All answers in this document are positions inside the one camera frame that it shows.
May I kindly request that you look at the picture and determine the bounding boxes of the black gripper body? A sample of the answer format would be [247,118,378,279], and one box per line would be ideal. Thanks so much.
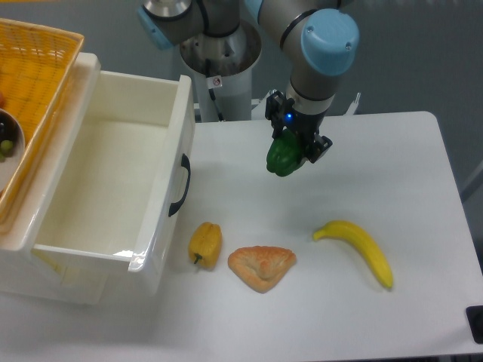
[283,99,323,142]

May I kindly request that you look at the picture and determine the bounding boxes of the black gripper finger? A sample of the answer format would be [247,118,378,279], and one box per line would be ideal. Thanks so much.
[303,133,333,164]
[265,90,287,138]

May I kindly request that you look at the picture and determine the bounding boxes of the green bell pepper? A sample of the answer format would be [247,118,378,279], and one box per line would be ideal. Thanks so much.
[266,129,303,177]

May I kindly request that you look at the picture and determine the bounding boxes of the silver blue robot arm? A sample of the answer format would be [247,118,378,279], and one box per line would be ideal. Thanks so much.
[137,1,359,166]

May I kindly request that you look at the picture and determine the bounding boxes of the yellow bell pepper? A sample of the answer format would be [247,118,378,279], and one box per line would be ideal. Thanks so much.
[188,222,223,269]

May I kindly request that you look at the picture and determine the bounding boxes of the open upper white drawer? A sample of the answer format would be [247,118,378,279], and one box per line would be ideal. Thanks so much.
[38,72,195,293]

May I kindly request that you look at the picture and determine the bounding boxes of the white drawer cabinet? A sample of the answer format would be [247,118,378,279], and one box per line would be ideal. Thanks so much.
[1,53,106,305]

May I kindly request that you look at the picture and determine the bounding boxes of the yellow banana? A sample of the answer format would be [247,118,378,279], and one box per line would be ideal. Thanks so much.
[312,220,394,290]

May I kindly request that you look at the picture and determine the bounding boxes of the triangular brown pastry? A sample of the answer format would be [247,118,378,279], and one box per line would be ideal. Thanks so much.
[227,246,297,293]

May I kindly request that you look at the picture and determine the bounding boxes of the black object at table edge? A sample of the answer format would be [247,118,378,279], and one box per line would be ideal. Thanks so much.
[466,305,483,345]

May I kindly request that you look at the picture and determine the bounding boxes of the yellow woven basket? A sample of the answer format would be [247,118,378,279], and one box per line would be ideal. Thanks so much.
[1,18,84,221]

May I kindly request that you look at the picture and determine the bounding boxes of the white bowl with grapes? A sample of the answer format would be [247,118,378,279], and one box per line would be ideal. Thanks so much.
[0,109,26,192]

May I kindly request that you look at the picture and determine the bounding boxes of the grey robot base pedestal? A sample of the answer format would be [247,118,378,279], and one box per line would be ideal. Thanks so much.
[180,20,261,122]

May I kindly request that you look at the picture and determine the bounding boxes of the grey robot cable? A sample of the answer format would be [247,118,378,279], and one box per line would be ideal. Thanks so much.
[205,58,226,123]

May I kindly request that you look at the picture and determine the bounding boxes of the black drawer handle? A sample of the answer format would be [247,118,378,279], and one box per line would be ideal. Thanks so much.
[168,153,192,217]

